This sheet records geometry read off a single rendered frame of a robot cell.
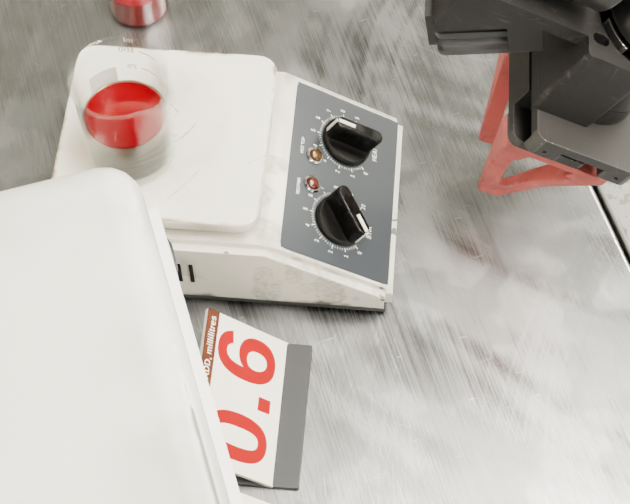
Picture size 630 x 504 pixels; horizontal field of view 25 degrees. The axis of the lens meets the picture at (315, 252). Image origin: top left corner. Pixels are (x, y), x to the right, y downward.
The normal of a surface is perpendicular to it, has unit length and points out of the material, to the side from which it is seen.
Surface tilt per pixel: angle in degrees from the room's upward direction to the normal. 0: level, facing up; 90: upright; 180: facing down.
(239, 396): 40
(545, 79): 63
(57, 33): 0
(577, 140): 26
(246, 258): 90
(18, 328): 0
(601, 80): 90
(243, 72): 0
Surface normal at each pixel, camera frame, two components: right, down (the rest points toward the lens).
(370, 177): 0.50, -0.40
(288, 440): 0.00, -0.50
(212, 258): -0.08, 0.86
